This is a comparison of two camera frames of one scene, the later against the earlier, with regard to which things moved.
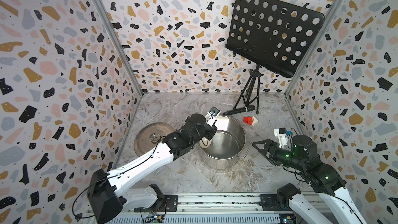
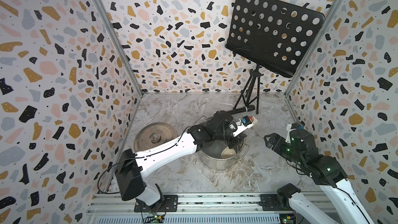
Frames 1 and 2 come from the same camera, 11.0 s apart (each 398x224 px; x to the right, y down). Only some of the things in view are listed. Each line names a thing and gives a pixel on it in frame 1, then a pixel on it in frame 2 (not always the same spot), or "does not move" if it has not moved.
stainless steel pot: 229,146 does not move
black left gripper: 211,132 -> 237,140
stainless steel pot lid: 150,136 does not move
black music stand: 271,33 does not move
